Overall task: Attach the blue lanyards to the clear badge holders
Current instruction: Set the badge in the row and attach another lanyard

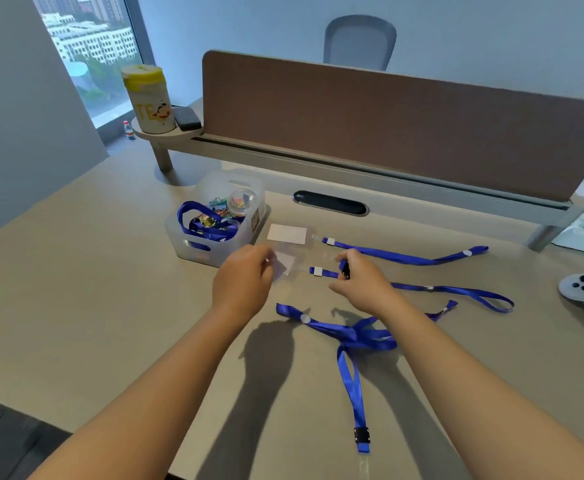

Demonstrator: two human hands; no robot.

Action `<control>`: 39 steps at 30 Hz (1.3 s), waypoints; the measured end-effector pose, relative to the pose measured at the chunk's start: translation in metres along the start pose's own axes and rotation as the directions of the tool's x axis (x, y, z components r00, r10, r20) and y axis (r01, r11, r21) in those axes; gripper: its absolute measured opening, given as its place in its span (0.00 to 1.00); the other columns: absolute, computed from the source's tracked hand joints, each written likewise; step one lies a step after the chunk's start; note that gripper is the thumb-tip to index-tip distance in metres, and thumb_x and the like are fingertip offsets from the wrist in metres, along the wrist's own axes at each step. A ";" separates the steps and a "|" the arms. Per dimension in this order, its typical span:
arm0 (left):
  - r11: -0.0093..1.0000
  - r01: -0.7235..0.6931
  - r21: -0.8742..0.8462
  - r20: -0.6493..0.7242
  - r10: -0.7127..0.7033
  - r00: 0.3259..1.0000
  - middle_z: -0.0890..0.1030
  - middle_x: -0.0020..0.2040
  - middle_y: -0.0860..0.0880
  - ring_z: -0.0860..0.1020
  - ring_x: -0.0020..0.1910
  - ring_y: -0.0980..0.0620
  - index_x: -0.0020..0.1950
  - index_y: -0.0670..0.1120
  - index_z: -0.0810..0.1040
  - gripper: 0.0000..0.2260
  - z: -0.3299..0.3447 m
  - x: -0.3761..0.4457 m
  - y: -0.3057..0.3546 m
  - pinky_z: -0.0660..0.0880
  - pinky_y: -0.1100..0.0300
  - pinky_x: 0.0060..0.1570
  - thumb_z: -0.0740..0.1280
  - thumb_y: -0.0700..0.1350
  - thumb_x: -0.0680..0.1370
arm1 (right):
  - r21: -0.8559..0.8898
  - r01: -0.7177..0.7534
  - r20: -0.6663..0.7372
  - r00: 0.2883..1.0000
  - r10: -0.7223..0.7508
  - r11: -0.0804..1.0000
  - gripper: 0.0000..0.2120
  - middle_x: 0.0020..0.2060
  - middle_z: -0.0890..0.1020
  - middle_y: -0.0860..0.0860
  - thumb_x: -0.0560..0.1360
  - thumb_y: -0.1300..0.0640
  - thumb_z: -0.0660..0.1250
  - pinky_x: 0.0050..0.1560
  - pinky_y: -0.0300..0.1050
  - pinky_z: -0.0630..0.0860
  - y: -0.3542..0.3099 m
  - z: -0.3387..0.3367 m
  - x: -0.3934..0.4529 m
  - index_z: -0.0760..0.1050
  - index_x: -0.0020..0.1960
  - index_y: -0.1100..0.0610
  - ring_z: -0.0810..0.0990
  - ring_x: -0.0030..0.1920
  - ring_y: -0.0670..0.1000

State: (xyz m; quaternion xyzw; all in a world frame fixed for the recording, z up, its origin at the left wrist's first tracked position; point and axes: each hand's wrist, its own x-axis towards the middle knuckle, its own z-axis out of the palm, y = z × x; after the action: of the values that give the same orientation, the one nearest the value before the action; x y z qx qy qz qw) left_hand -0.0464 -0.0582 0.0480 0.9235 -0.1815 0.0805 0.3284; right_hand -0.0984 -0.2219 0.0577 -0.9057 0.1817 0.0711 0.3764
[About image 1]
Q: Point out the grey desk riser shelf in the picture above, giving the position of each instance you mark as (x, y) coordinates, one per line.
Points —
(352, 172)

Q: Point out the person's left thumb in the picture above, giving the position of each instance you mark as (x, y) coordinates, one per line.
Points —
(270, 270)

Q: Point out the clear plastic storage bin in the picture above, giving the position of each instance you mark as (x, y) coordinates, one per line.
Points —
(192, 247)

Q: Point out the small bottle with red label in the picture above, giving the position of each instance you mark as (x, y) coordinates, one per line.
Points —
(129, 130)

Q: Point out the person's left forearm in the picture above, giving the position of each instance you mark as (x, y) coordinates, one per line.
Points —
(142, 402)

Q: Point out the brown desk divider panel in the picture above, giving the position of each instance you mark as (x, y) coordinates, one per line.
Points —
(397, 124)

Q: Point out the black rectangular case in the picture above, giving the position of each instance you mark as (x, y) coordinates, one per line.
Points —
(187, 118)

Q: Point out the window with dark frame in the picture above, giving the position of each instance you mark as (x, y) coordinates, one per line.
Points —
(89, 49)

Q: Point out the coloured binder clips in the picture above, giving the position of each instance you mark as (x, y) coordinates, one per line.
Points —
(218, 205)

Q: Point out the yellow-lidded wet wipes canister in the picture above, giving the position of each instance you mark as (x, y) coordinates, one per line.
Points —
(149, 97)

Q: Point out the gold metal clips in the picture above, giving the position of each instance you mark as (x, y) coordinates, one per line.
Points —
(203, 222)

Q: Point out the white card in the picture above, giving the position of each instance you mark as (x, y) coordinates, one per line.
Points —
(287, 233)

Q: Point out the person's left hand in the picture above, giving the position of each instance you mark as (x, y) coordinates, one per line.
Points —
(239, 287)

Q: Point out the person's right hand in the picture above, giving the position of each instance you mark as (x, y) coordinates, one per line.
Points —
(369, 292)

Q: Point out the clear plastic badge holder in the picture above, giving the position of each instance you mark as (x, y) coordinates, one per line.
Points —
(292, 264)

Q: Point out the clear ball of coloured pins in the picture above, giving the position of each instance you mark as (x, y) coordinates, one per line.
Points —
(242, 202)

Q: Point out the grey office chair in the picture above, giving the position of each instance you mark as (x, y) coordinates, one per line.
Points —
(359, 42)

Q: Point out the person's right thumb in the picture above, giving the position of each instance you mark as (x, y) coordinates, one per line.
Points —
(341, 287)

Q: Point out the person's right forearm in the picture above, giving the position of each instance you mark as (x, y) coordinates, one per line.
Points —
(491, 404)

